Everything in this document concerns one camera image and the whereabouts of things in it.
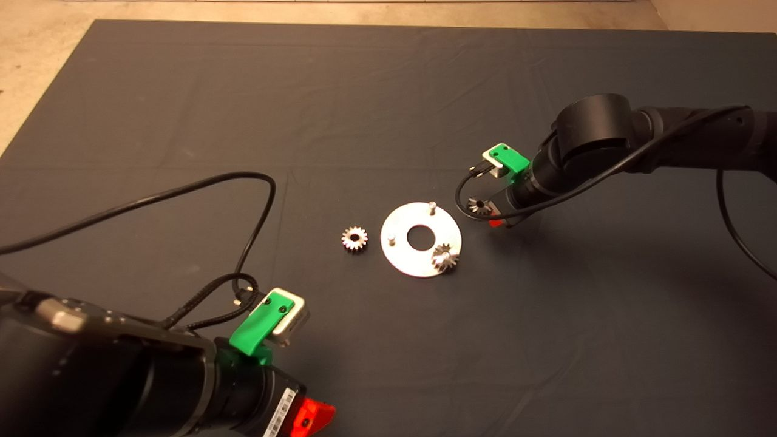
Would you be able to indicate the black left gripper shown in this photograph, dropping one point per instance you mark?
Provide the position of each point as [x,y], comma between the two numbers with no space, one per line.
[249,397]

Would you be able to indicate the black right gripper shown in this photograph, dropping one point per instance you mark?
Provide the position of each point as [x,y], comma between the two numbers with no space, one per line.
[525,194]

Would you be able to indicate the dark steel planetary gear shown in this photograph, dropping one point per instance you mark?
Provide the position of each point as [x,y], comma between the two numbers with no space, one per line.
[484,210]
[446,261]

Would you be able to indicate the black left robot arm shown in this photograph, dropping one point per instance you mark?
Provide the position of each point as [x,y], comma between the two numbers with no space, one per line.
[91,382]

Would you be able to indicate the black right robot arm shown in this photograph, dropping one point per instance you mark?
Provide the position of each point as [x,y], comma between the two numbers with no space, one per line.
[595,133]

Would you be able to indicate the round metal carrier plate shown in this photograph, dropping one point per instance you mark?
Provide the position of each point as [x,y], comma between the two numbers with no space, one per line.
[400,258]

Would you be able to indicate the shiny silver planetary gear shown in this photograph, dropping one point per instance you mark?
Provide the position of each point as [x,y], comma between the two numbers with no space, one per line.
[359,244]

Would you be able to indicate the dark grey table cloth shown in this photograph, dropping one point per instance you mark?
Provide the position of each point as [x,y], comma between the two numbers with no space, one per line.
[388,91]

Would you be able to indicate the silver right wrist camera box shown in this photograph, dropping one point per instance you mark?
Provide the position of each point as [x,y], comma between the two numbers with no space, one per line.
[500,172]

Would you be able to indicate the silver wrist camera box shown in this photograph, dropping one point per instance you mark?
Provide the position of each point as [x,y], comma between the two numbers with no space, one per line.
[294,325]
[500,172]

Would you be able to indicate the green right camera mount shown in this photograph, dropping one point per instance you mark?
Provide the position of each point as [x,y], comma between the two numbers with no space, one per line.
[513,161]

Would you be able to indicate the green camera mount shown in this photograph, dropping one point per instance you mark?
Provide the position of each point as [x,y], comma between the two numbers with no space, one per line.
[513,161]
[255,331]

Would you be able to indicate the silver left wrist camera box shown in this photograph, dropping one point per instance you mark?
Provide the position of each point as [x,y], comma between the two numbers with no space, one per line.
[294,325]

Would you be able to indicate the green left camera mount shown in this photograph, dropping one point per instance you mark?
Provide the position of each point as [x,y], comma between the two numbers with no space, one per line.
[255,331]

